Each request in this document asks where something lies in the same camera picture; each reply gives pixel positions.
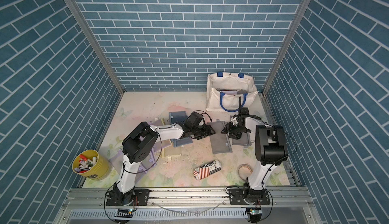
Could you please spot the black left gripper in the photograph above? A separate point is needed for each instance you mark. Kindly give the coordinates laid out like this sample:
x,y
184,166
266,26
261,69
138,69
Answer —
x,y
206,133

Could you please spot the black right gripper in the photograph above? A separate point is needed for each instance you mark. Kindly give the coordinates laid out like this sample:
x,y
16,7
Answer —
x,y
228,128

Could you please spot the grey mesh pouch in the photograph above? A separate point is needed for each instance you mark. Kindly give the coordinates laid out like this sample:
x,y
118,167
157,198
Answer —
x,y
220,142
243,141

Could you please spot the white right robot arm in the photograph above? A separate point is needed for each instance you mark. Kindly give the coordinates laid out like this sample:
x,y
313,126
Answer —
x,y
270,144

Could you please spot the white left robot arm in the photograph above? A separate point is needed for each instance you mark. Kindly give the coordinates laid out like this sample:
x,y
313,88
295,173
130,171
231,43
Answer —
x,y
139,143

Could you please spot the blue mesh pouch centre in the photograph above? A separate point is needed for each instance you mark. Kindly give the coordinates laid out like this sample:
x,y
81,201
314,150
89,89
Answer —
x,y
176,117

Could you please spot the cream yellow pouch bottom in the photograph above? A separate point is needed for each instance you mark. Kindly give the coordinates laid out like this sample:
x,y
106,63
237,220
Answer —
x,y
170,153

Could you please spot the purple mesh pouch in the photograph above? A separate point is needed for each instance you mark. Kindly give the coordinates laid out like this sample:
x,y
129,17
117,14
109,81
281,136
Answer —
x,y
148,162
160,145
117,162

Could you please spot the white canvas tote bag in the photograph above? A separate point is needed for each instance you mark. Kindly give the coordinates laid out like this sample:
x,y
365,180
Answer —
x,y
227,91

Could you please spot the purple mesh pouch lower left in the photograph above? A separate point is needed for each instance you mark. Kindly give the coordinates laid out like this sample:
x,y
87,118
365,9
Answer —
x,y
148,162

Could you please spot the purple mesh pouch bottom left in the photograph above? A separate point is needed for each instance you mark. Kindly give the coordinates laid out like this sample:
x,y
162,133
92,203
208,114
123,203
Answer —
x,y
117,162

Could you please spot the brown tape roll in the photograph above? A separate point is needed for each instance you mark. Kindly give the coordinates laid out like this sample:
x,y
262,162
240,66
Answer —
x,y
244,171

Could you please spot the crushed striped drink can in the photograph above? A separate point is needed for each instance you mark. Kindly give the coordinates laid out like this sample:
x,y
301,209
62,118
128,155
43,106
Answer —
x,y
207,169

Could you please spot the yellow bowl with items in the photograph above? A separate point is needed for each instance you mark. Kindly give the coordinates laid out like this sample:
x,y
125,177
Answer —
x,y
91,164

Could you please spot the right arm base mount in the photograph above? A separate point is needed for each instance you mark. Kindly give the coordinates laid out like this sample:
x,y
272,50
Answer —
x,y
249,196

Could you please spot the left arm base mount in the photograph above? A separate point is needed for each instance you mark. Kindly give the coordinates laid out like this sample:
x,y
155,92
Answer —
x,y
135,197

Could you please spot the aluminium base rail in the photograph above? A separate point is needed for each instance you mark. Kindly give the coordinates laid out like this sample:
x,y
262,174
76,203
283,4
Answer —
x,y
282,205

